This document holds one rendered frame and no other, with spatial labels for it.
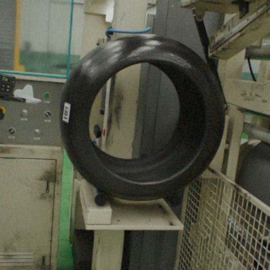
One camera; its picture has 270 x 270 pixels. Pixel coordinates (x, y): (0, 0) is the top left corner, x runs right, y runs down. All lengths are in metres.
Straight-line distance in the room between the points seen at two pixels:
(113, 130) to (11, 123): 0.62
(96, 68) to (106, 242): 0.92
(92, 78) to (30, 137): 0.92
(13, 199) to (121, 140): 0.73
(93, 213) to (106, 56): 0.55
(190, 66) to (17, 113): 1.07
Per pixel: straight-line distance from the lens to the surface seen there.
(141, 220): 1.50
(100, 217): 1.41
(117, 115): 1.69
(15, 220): 2.20
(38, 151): 2.07
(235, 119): 1.81
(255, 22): 1.38
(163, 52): 1.29
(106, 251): 1.90
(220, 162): 1.81
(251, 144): 2.15
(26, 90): 1.35
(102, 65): 1.25
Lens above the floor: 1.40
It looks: 11 degrees down
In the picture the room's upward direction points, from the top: 6 degrees clockwise
